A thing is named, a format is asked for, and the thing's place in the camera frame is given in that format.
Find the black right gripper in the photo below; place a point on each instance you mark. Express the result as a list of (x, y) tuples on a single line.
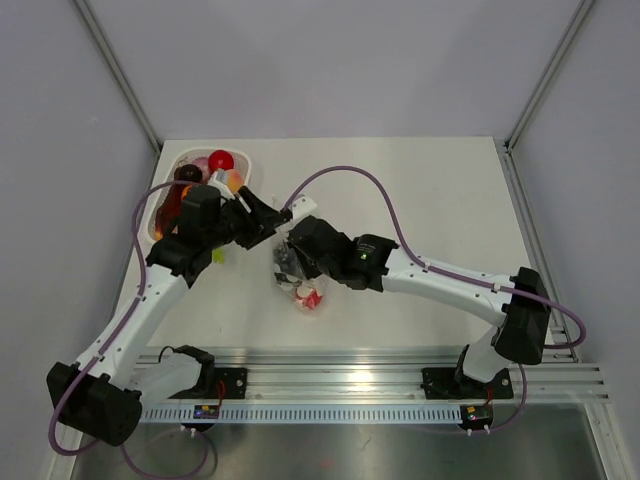
[(315, 272)]

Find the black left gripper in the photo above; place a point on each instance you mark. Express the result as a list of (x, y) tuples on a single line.
[(261, 217)]

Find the dark grape bunch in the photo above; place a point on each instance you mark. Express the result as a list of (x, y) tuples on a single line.
[(285, 259)]

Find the clear zip top bag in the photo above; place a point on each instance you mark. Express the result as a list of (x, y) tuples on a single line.
[(288, 283)]

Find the red apple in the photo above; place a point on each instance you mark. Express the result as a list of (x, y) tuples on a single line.
[(308, 297)]

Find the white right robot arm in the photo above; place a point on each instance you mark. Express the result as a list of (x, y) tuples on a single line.
[(514, 306)]

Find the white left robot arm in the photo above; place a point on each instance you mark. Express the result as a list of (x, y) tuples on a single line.
[(98, 394)]

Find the peach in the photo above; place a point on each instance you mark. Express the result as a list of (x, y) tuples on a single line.
[(234, 180)]

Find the green lettuce leaf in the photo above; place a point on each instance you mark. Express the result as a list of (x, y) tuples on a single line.
[(218, 256)]

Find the white perforated basket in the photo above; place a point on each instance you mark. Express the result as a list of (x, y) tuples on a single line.
[(172, 159)]

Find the red tomato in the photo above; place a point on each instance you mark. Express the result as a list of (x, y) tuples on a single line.
[(220, 160)]

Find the purple onion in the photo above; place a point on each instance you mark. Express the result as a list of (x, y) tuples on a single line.
[(202, 164)]

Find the orange tangerine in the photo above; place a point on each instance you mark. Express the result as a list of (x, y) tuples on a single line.
[(185, 192)]

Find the dark purple eggplant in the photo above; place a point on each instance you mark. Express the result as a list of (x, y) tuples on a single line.
[(188, 172)]

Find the dark red long pepper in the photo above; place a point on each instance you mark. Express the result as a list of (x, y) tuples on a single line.
[(166, 214)]

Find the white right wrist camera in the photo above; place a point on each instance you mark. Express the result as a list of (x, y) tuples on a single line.
[(302, 206)]

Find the aluminium front rail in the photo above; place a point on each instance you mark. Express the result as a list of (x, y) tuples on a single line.
[(393, 375)]

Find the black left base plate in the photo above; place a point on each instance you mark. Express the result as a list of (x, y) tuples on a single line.
[(230, 383)]

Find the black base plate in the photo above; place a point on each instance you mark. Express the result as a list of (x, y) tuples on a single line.
[(230, 383), (442, 383)]

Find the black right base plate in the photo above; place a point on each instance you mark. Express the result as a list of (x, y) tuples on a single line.
[(442, 383)]

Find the right aluminium side rail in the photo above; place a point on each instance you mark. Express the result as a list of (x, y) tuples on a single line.
[(563, 328)]

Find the white slotted cable duct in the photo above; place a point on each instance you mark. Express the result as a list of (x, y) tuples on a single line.
[(272, 414)]

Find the left aluminium frame post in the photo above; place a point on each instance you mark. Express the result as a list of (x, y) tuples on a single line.
[(99, 38)]

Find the aluminium frame post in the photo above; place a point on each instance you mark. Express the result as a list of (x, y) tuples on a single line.
[(99, 38), (552, 68)]

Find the right aluminium frame post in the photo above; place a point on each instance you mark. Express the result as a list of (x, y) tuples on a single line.
[(552, 68)]

